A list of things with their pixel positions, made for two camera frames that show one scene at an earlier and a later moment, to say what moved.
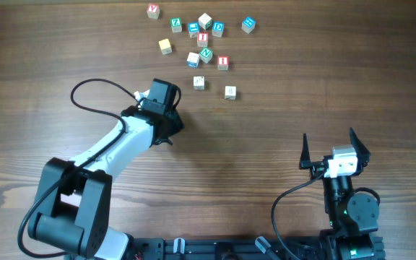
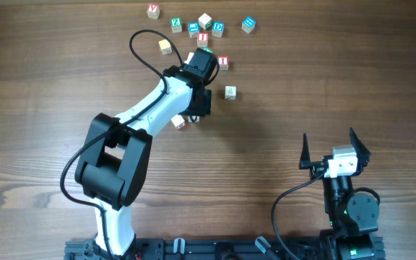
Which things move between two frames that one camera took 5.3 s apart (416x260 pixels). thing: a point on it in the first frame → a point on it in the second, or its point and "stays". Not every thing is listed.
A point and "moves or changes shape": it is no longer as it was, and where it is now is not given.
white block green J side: [198, 83] moves or changes shape
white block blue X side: [230, 92] stays
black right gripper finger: [305, 162] stays
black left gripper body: [176, 124] → [202, 109]
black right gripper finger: [362, 152] stays
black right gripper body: [359, 167] stays
